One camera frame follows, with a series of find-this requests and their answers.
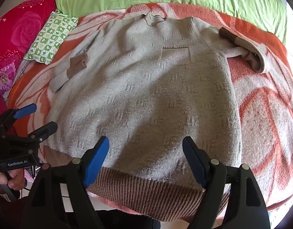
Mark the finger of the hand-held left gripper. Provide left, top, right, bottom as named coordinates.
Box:
left=20, top=121, right=58, bottom=147
left=1, top=104, right=37, bottom=124

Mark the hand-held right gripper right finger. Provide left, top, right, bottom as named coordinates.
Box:
left=182, top=136, right=270, bottom=229

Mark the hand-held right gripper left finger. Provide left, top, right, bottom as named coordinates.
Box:
left=21, top=136, right=110, bottom=229

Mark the grey knitted sweater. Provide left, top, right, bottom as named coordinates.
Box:
left=46, top=11, right=265, bottom=223

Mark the person's left hand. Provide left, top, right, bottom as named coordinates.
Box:
left=0, top=168, right=26, bottom=195

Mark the red floral pillow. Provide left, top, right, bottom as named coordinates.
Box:
left=0, top=0, right=60, bottom=98

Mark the green checkered pillow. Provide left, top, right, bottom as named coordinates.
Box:
left=23, top=11, right=79, bottom=65

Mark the orange and white blanket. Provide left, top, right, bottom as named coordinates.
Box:
left=8, top=2, right=293, bottom=220

